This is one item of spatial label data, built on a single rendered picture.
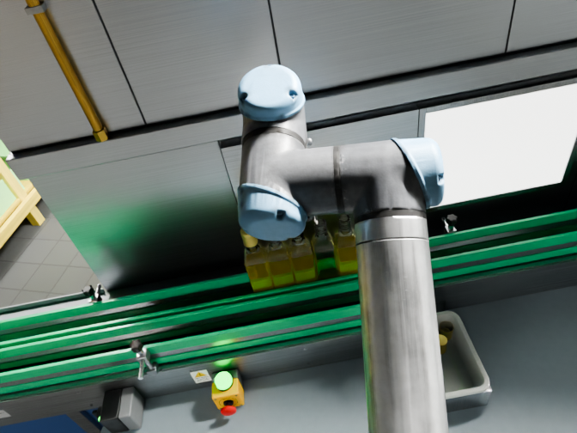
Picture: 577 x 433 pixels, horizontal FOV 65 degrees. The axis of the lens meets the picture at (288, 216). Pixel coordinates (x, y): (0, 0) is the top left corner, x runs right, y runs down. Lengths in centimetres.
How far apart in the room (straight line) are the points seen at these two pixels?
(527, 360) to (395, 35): 87
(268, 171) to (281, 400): 89
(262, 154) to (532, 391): 101
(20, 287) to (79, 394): 184
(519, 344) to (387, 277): 97
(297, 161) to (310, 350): 81
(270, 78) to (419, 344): 32
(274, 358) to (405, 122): 68
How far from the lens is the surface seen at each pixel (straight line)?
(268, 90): 52
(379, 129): 111
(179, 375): 129
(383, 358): 45
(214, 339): 118
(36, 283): 312
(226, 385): 123
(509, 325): 142
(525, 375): 135
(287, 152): 50
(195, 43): 100
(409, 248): 45
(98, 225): 131
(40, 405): 146
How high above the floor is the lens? 190
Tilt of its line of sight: 43 degrees down
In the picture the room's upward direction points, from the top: 12 degrees counter-clockwise
